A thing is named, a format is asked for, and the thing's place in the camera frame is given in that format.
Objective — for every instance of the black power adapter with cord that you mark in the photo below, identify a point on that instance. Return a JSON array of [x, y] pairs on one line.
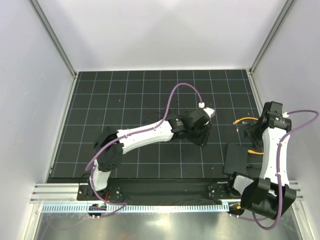
[[171, 129]]

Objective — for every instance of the aluminium front rail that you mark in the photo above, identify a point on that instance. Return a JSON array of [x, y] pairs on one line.
[[69, 192]]

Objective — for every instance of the left aluminium frame post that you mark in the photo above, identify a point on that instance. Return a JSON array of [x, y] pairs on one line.
[[52, 35]]

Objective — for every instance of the right aluminium frame post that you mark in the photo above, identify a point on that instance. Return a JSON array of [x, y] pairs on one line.
[[280, 19]]

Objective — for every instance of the white slotted cable duct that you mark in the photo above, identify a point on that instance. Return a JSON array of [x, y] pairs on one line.
[[91, 208]]

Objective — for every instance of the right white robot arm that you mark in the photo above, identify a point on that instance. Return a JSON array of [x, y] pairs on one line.
[[270, 195]]

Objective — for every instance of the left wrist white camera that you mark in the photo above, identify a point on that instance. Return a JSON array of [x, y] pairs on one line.
[[210, 112]]

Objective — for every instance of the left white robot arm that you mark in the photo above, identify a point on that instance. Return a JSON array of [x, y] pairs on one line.
[[112, 144]]

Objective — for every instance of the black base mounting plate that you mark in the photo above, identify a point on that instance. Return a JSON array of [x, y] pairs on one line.
[[158, 190]]

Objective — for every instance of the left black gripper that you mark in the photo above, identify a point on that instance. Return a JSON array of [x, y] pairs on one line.
[[202, 140]]

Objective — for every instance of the black network switch box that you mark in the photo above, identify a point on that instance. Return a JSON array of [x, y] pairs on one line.
[[235, 159]]

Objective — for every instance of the black grid cutting mat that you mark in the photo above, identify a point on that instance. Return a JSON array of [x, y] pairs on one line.
[[130, 99]]

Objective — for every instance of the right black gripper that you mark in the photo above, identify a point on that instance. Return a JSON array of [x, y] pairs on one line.
[[250, 132]]

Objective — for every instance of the aluminium frame post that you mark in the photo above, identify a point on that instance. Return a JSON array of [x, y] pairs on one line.
[[52, 35], [280, 19]]

